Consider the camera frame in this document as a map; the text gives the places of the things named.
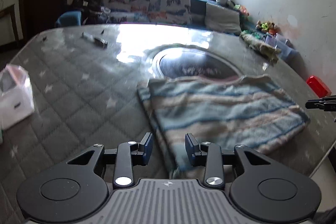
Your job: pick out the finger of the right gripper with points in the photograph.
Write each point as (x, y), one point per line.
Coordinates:
(327, 103)

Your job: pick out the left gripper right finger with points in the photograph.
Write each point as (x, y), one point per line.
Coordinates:
(208, 155)

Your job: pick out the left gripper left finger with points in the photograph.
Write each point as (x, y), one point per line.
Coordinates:
(130, 154)

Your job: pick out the blue striped knit garment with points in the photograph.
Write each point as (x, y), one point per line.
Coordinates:
(249, 110)

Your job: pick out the red plastic stool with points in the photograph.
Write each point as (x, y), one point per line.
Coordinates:
(318, 86)

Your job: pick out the clear plastic storage box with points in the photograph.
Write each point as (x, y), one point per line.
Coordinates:
(288, 53)

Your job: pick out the rolled floral cloth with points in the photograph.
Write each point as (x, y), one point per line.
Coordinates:
(271, 53)

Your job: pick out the grey star quilted table cover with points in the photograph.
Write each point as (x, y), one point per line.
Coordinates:
(57, 165)

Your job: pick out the colourful plush toys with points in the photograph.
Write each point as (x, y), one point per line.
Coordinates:
(267, 27)

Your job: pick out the round induction cooktop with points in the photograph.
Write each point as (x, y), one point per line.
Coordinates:
(189, 62)

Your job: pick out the black pen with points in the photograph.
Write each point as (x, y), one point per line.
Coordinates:
(95, 40)

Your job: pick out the grey plain pillow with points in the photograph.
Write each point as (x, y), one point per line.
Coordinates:
(221, 19)

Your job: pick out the long butterfly cushion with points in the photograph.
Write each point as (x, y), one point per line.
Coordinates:
(127, 10)

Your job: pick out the blue sofa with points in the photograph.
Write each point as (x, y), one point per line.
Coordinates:
(199, 14)

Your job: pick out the large butterfly pillow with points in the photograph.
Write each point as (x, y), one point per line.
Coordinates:
(170, 11)

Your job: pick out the black bag on sofa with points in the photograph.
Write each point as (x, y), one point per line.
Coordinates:
(92, 11)

